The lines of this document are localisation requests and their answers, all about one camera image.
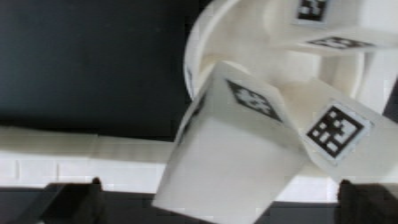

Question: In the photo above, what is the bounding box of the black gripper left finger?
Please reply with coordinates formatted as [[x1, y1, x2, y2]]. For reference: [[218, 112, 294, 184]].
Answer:
[[38, 178, 106, 224]]

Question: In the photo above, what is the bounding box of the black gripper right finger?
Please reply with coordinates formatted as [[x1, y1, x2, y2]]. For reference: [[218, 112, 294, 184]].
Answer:
[[333, 180, 398, 224]]

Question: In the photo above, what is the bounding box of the white stool leg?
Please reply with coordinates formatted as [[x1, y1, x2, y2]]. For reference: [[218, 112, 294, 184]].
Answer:
[[276, 0, 398, 55], [280, 79, 398, 184], [152, 62, 307, 224]]

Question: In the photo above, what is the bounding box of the white round stool seat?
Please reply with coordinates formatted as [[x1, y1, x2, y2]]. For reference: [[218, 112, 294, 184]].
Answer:
[[182, 0, 369, 101]]

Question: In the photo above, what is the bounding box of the white front border rail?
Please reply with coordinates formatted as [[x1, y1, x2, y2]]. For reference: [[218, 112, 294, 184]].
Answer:
[[0, 125, 344, 203]]

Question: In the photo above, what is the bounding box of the white border rail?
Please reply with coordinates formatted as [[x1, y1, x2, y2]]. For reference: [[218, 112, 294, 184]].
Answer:
[[0, 125, 344, 203], [354, 50, 398, 113]]

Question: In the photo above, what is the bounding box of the white right border rail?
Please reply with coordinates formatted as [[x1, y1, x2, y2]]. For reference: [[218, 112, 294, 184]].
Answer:
[[354, 50, 398, 113]]

